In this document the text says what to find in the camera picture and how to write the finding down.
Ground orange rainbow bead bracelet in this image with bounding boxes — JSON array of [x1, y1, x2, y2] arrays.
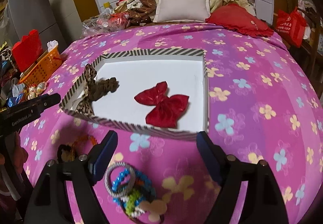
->
[[72, 134, 99, 153]]

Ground black scrunchie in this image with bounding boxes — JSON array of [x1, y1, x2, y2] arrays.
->
[[57, 144, 76, 163]]

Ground grey white rope ring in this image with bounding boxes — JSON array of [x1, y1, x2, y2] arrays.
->
[[104, 162, 137, 198]]

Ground blue multicolour bead bracelet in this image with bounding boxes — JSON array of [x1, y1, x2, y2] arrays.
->
[[110, 166, 157, 219]]

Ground small ceramic figurines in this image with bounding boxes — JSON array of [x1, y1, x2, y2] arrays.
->
[[27, 82, 47, 100]]

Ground orange plastic basket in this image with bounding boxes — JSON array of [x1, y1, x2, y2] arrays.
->
[[19, 46, 63, 86]]

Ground leopard print bow scrunchie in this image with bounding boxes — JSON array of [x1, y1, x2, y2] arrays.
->
[[76, 64, 119, 115]]

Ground red paper box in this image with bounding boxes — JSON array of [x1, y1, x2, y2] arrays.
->
[[12, 30, 43, 72]]

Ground white tissue in basket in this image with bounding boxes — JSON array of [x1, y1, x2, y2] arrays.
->
[[47, 40, 58, 52]]

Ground red satin bow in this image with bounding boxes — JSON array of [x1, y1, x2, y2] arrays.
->
[[134, 81, 189, 129]]

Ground pink floral bedspread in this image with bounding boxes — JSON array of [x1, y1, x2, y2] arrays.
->
[[19, 22, 323, 224]]

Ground grey refrigerator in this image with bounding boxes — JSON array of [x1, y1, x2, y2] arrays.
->
[[7, 0, 67, 53]]

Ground clear plastic bag of items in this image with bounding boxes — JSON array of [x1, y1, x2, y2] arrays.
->
[[81, 8, 130, 38]]

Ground red ruffled cushion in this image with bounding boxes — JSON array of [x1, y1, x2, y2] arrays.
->
[[205, 3, 274, 38]]

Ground red shopping bag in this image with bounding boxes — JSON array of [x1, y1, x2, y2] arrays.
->
[[275, 7, 307, 48]]

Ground white small pillow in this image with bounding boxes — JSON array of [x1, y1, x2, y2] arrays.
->
[[153, 0, 210, 23]]

